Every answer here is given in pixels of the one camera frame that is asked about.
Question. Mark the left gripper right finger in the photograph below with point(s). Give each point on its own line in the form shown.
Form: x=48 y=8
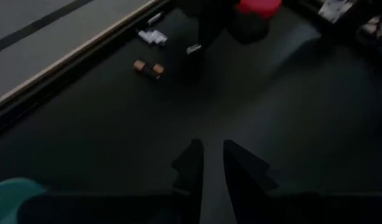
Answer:
x=244 y=180

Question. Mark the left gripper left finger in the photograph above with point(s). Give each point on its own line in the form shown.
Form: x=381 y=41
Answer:
x=191 y=174

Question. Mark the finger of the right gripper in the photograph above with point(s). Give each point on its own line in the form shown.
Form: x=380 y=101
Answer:
x=208 y=34

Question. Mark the red desk lamp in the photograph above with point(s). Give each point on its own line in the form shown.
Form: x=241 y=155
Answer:
x=259 y=7

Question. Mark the black copper-top battery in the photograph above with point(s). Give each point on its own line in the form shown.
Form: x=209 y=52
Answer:
x=140 y=66
x=158 y=69

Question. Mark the teal plastic bin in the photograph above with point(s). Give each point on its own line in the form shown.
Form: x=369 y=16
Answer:
x=10 y=199

